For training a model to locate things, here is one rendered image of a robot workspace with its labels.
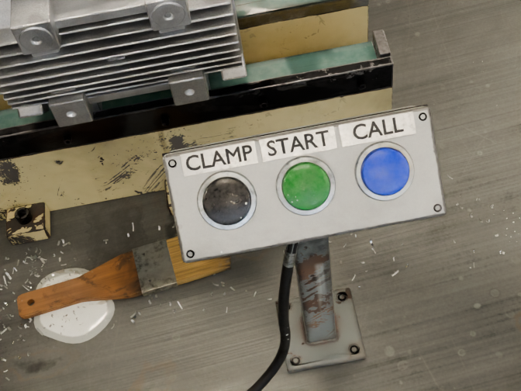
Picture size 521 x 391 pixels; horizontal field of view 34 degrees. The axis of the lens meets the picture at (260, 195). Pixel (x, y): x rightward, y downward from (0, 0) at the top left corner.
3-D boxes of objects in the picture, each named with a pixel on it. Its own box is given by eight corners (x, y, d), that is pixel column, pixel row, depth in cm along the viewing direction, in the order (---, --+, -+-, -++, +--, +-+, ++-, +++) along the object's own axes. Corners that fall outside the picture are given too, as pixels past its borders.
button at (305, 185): (285, 211, 55) (287, 215, 53) (277, 165, 54) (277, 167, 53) (332, 202, 55) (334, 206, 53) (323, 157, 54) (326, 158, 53)
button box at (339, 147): (187, 251, 59) (181, 267, 54) (167, 150, 58) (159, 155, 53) (432, 205, 59) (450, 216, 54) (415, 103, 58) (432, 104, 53)
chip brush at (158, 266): (23, 333, 80) (20, 329, 79) (17, 287, 83) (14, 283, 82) (234, 269, 81) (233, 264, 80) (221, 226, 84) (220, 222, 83)
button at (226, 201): (208, 226, 55) (207, 230, 53) (199, 179, 54) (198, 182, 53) (254, 217, 55) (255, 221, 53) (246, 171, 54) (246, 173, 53)
